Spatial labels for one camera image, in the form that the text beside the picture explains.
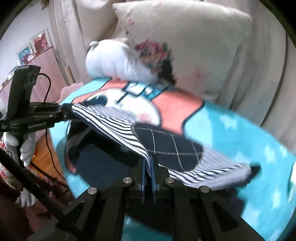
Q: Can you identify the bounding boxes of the navy striped frog pants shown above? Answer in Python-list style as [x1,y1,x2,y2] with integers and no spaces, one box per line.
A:
[63,103,252,190]

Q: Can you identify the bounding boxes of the white gloved hand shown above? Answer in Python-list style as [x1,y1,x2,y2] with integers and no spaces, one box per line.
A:
[3,132,36,168]

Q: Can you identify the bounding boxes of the blue framed picture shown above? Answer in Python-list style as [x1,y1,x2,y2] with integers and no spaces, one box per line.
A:
[17,45,34,66]

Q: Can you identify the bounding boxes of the red framed picture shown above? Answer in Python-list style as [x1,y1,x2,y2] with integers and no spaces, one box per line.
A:
[30,29,52,54]

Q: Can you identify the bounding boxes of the turquoise cartoon fleece blanket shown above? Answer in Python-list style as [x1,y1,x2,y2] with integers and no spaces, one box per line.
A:
[61,78,295,240]

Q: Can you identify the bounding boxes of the white plush pillow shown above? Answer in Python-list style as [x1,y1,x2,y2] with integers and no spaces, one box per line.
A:
[85,39,160,83]

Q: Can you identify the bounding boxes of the beige curtain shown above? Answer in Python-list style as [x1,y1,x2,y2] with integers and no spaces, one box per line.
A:
[49,1,295,151]

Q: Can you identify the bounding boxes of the cream floral cushion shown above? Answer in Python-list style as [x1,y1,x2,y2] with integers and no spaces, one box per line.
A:
[113,1,252,101]

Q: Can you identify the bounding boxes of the black cable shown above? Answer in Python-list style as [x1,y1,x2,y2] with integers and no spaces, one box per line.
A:
[36,72,70,188]

